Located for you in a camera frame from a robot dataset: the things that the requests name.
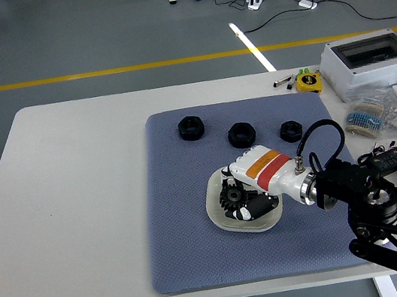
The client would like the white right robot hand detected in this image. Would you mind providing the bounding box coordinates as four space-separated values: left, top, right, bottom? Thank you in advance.
214 138 319 225

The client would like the large black gear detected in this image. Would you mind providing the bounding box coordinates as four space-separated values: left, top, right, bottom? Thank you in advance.
217 179 258 217

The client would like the large black hex nut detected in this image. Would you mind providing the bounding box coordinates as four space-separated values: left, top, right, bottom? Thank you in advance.
175 114 207 144
226 120 259 150

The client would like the small black hex nut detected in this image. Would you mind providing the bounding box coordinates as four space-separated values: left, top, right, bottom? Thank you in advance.
277 119 305 145

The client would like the white square dish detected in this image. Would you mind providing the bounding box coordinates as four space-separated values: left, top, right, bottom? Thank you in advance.
199 157 288 241

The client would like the silver marker pen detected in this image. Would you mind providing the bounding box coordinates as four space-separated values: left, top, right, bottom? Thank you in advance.
271 75 295 89

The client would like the yellow tape measure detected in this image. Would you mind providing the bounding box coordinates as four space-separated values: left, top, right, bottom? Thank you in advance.
293 70 324 97

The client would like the blue-grey textured mat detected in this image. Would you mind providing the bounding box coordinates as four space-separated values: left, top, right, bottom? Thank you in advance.
123 80 378 297

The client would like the bag of blue resistors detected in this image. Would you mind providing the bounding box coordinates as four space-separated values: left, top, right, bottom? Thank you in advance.
338 92 392 141

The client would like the black digital controller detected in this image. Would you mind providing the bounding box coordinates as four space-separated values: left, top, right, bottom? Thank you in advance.
355 146 397 178

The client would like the white table leg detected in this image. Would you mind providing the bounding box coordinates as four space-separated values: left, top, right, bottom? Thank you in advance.
372 273 397 297

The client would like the small white adapter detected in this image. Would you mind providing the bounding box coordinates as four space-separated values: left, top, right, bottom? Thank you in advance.
297 0 319 12

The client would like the grey electrical enclosure box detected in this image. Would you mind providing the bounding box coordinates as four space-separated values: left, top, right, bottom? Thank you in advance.
315 27 397 108

